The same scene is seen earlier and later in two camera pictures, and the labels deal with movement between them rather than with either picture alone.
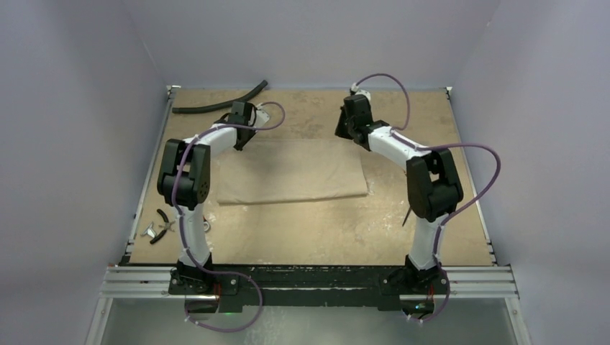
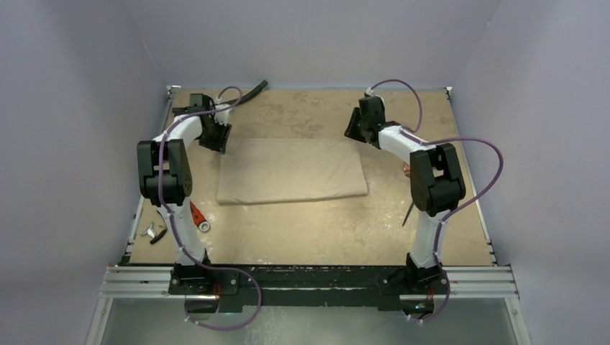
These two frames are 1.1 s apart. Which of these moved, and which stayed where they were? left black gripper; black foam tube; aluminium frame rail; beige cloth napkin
Moved: left black gripper
Stayed: black foam tube; aluminium frame rail; beige cloth napkin
